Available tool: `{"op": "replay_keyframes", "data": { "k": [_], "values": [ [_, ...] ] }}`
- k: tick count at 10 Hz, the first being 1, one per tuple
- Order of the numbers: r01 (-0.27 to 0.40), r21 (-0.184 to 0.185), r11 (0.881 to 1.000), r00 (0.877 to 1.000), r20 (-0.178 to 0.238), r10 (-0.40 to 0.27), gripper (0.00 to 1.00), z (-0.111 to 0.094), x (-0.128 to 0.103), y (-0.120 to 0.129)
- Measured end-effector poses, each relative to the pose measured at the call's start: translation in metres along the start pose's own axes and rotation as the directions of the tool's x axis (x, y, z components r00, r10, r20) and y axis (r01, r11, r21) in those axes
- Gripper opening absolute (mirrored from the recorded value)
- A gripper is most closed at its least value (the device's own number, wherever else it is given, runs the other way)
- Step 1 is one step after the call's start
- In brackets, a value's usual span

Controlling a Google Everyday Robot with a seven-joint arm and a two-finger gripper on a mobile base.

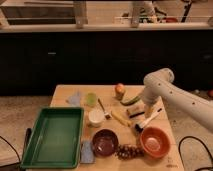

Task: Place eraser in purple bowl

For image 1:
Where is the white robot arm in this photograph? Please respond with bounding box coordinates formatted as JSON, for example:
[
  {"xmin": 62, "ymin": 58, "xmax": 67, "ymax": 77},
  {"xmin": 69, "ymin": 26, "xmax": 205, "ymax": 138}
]
[{"xmin": 140, "ymin": 68, "xmax": 213, "ymax": 133}]

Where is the orange bowl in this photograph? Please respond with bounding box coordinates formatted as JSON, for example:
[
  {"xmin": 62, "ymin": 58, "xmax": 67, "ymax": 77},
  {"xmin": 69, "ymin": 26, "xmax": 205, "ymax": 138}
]
[{"xmin": 139, "ymin": 127, "xmax": 171, "ymax": 159}]

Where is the purple bowl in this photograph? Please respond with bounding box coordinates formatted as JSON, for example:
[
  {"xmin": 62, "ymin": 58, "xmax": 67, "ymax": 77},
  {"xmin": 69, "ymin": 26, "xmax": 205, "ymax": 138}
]
[{"xmin": 92, "ymin": 129, "xmax": 119, "ymax": 157}]

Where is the green cucumber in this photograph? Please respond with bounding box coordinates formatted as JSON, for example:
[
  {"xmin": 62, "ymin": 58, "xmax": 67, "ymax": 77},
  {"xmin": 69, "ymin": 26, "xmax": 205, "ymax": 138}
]
[{"xmin": 120, "ymin": 96, "xmax": 140, "ymax": 106}]

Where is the bunch of dark grapes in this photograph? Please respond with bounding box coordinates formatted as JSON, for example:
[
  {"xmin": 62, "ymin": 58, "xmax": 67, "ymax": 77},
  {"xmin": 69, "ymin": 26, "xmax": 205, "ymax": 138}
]
[{"xmin": 116, "ymin": 145, "xmax": 144, "ymax": 160}]

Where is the white cup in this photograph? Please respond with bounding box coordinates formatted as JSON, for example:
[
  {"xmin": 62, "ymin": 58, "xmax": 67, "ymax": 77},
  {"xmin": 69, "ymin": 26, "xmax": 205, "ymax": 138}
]
[{"xmin": 88, "ymin": 109, "xmax": 105, "ymax": 127}]

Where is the green cup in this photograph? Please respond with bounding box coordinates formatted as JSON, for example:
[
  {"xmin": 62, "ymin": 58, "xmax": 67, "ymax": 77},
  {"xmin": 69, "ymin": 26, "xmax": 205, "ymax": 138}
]
[{"xmin": 85, "ymin": 93, "xmax": 97, "ymax": 107}]

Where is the light blue cloth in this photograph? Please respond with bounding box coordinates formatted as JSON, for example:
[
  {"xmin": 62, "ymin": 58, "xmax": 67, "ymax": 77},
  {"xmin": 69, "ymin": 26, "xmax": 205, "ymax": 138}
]
[{"xmin": 66, "ymin": 92, "xmax": 81, "ymax": 107}]

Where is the blue sponge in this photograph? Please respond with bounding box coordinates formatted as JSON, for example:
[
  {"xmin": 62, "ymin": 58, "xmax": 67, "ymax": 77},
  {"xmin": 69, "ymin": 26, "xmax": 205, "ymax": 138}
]
[{"xmin": 80, "ymin": 140, "xmax": 95, "ymax": 164}]

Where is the green plastic tray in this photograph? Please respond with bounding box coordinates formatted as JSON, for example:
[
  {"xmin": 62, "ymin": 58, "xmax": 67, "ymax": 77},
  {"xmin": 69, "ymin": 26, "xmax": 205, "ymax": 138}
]
[{"xmin": 21, "ymin": 107, "xmax": 84, "ymax": 169}]

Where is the black tool beside tray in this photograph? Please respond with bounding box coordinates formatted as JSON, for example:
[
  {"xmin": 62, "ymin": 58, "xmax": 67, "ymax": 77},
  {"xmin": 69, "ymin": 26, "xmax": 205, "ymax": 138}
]
[{"xmin": 23, "ymin": 128, "xmax": 32, "ymax": 154}]

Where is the black cable right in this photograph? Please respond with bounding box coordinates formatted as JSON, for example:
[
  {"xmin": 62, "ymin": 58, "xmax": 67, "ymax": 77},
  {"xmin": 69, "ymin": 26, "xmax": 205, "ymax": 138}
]
[{"xmin": 177, "ymin": 135, "xmax": 213, "ymax": 171}]

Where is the black cable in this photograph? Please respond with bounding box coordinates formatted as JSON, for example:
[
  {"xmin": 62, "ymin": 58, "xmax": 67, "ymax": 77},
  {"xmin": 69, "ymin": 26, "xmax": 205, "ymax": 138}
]
[
  {"xmin": 177, "ymin": 135, "xmax": 213, "ymax": 171},
  {"xmin": 0, "ymin": 135, "xmax": 23, "ymax": 169}
]

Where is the black cable left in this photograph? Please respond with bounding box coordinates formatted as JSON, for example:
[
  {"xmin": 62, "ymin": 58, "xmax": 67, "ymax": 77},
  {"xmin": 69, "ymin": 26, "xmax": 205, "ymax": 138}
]
[{"xmin": 0, "ymin": 135, "xmax": 23, "ymax": 169}]

